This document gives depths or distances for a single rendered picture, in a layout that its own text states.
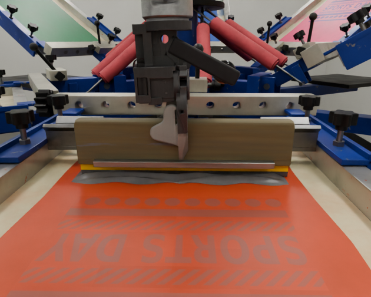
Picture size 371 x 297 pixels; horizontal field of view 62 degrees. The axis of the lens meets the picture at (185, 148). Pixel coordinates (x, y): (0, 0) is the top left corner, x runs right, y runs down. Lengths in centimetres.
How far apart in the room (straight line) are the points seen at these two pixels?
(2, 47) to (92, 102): 465
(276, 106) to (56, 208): 58
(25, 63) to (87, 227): 496
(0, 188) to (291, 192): 43
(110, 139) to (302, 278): 34
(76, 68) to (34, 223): 462
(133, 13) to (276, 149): 435
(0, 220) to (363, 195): 48
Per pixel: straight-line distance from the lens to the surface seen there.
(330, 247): 40
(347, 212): 48
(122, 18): 480
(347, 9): 209
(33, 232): 43
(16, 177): 55
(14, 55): 538
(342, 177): 54
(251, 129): 50
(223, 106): 80
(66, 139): 62
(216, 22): 125
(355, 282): 37
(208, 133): 50
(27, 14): 203
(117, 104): 82
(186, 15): 47
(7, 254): 41
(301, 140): 61
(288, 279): 34
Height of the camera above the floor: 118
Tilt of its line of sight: 19 degrees down
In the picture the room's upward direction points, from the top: straight up
